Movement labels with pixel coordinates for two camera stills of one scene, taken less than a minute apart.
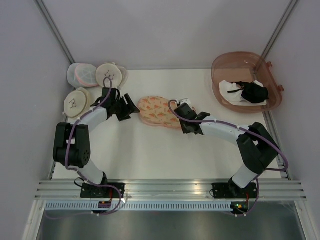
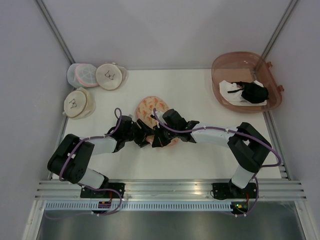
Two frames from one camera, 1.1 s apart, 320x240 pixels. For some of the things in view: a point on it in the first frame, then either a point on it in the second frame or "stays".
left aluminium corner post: x=55 y=30 stays
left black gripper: x=130 y=106 -> x=144 y=131
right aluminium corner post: x=279 y=28 stays
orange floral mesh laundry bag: x=154 y=111 -> x=150 y=139
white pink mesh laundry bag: x=81 y=75 stays
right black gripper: x=185 y=130 -> x=159 y=141
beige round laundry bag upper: x=118 y=74 stays
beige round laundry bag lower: x=76 y=102 stays
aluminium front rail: x=66 y=189 stays
